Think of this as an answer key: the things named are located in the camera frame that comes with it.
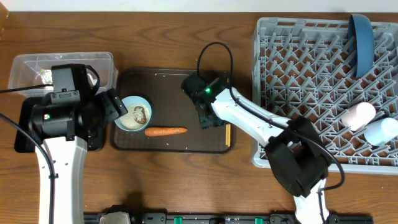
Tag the orange carrot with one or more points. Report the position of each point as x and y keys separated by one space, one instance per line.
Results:
x=164 y=131

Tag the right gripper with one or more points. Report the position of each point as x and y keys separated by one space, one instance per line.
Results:
x=207 y=122

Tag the brown food piece in bowl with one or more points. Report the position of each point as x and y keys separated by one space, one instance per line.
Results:
x=139 y=115

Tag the dark blue plate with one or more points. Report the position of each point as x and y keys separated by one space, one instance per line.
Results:
x=361 y=29

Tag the wooden chopstick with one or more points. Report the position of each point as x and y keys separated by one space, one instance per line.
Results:
x=227 y=135

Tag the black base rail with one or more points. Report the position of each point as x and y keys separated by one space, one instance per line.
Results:
x=164 y=217

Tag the clear plastic bin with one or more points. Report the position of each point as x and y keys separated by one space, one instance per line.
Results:
x=25 y=70

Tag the grey dishwasher rack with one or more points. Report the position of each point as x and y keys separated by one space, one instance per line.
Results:
x=302 y=67

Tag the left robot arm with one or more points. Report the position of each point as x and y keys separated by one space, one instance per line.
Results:
x=65 y=126

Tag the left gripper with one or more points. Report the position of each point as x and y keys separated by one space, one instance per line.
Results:
x=115 y=107

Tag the foil ball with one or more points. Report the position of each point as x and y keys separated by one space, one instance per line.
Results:
x=46 y=76

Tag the white tissue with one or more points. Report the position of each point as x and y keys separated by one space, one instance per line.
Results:
x=92 y=79

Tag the dark brown serving tray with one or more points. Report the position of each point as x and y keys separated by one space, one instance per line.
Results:
x=171 y=107

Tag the right wooden chopstick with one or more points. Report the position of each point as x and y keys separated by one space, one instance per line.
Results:
x=229 y=135

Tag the pink cup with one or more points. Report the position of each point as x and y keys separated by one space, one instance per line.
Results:
x=358 y=116

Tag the light blue cup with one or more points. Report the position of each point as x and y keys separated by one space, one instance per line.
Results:
x=380 y=132

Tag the light blue rice bowl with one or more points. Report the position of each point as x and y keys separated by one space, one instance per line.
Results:
x=127 y=121

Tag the left wooden chopstick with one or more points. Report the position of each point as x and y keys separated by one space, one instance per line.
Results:
x=227 y=135

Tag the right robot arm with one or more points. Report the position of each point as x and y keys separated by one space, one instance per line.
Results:
x=292 y=147

